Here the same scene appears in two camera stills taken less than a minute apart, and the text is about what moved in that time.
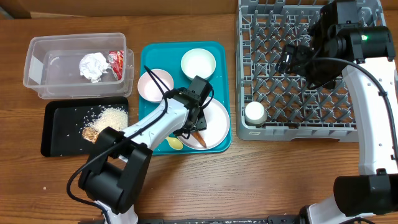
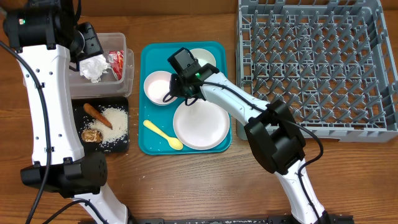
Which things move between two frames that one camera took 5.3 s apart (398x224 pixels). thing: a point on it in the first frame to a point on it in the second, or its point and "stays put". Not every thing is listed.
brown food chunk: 90,134 stays put
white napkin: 92,66 stays put
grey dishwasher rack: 265,28 stays put
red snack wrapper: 116,60 stays put
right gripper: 299,54 to 181,93
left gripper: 201,124 to 94,45
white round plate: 217,122 stays put
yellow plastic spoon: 175,143 stays put
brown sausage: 196,135 to 97,114
